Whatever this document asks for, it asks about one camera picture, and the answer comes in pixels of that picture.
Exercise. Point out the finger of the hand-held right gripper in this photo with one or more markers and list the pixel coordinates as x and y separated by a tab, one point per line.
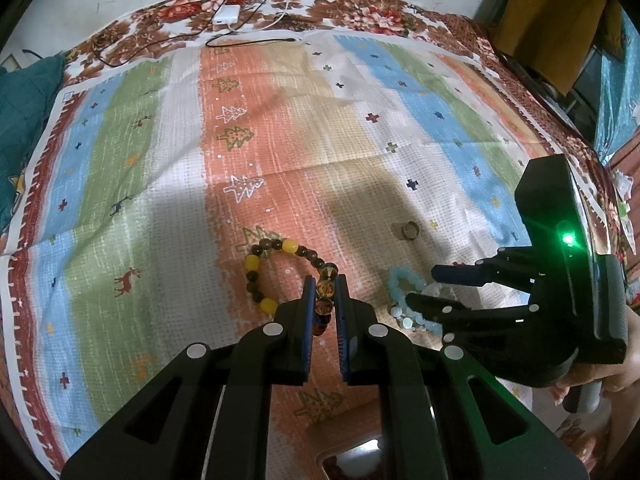
470	274
450	312

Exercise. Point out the silver metal tin box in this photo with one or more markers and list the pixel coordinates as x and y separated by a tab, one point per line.
360	455

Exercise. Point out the dark furniture frame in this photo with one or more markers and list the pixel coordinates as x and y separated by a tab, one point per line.
560	85

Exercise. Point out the person's right hand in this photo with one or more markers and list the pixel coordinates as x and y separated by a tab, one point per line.
622	375

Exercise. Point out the light blue printed cloth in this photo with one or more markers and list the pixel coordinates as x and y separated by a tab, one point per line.
622	85

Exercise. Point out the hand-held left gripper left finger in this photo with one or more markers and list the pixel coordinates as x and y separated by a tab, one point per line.
307	330

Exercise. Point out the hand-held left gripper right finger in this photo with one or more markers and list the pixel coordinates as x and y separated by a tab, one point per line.
342	330

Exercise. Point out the striped patterned cloth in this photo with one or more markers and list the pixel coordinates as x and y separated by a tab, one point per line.
150	210

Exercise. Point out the teal quilted blanket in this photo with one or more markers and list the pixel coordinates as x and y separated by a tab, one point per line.
20	125

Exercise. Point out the white charger block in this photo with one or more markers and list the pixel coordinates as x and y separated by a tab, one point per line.
225	13

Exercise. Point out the brown hanging garment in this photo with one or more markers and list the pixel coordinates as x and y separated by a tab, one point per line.
550	15

